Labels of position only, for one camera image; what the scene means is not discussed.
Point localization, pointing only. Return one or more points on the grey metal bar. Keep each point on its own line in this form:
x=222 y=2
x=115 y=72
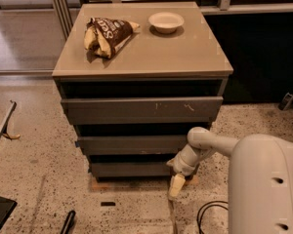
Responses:
x=5 y=121

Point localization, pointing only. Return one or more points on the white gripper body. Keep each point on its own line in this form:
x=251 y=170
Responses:
x=180 y=168

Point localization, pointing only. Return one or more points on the brown chip bag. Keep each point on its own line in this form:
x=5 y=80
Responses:
x=105 y=37

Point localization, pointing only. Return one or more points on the grey drawer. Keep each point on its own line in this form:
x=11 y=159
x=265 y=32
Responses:
x=86 y=111
x=105 y=170
x=131 y=145

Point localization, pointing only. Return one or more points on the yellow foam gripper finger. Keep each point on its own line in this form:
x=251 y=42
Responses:
x=176 y=184

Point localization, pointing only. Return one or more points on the white paper bowl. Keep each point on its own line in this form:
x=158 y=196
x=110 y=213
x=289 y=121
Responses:
x=165 y=22

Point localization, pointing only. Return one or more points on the black handle tool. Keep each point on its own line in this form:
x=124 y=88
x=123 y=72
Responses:
x=68 y=223

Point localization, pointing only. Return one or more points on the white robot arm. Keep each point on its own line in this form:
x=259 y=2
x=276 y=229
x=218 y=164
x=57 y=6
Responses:
x=260 y=185

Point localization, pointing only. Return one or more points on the black tape strip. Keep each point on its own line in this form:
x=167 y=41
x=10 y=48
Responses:
x=108 y=204

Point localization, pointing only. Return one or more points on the small grey floor device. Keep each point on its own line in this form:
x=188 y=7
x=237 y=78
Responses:
x=286 y=102

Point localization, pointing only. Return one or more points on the grey drawer cabinet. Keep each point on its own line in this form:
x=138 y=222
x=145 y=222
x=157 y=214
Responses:
x=185 y=64

